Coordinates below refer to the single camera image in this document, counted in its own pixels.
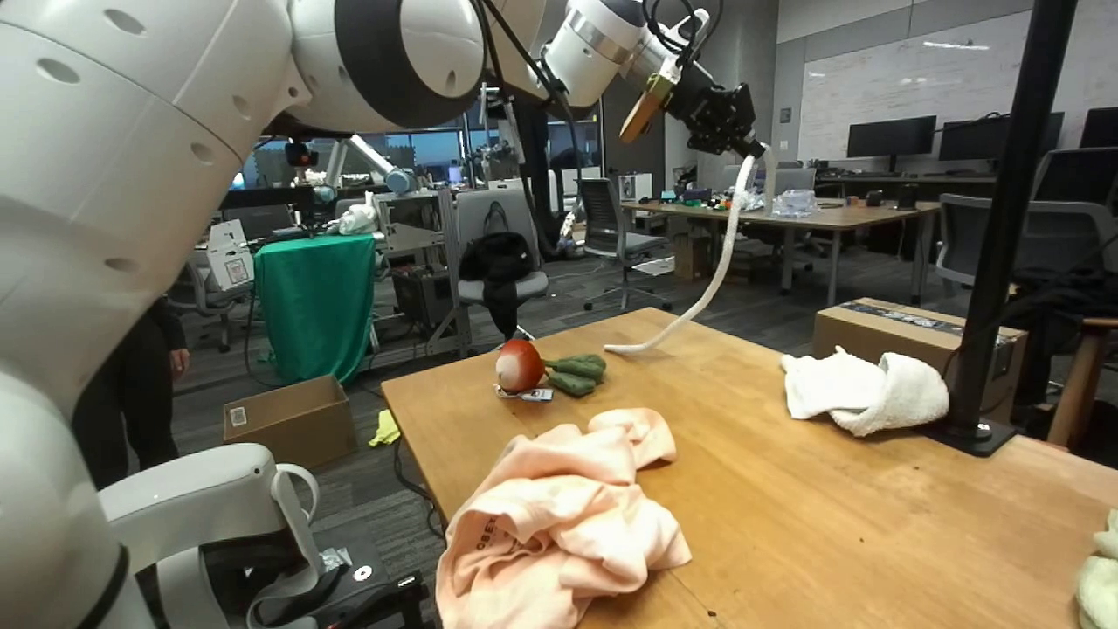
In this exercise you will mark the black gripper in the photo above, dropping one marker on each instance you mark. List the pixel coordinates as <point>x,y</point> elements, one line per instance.
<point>710,111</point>

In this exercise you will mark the peach cloth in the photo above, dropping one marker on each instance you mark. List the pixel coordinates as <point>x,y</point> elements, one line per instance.
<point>561,527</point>

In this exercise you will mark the person in dark clothes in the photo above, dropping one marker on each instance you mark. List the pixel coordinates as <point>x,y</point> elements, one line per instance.
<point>133,397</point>

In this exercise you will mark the long wooden desk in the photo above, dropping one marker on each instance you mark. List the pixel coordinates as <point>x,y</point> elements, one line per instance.
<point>816,218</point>

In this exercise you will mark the black computer monitor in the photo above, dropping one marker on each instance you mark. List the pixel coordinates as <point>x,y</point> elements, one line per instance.
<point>979,142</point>
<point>1102,128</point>
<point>892,139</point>

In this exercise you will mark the cardboard box with black tape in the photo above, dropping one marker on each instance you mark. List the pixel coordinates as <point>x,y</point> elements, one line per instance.
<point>885,332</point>

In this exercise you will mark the white cabinet with logo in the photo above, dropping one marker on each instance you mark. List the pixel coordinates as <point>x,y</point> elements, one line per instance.
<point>495,214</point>

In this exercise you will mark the green plush vegetable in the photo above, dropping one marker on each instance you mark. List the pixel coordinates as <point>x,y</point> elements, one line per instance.
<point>577,372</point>

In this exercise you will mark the grey office chair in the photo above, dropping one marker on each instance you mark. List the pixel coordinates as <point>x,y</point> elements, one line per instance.
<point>1086,231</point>

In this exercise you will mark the wooden stool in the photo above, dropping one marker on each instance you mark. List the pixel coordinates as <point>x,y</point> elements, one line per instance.
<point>1076,388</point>

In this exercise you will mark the green fabric cover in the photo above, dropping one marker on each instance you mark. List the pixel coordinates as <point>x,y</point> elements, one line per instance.
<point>316,303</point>

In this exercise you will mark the yellow glove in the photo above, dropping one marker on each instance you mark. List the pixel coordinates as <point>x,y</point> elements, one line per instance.
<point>387,432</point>

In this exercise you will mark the white panel with print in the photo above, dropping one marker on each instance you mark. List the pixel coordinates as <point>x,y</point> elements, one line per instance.
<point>233,261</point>

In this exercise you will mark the small open cardboard box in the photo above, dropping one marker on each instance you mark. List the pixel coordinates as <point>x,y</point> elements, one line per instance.
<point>299,424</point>

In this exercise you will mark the white wall board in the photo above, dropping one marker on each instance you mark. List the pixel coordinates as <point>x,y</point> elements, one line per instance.
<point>910,72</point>

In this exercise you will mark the black camera stand pole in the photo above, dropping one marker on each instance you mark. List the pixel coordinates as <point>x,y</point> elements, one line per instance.
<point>1002,231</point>

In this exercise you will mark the black metal rail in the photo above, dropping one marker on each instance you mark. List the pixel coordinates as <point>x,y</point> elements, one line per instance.
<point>266,196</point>

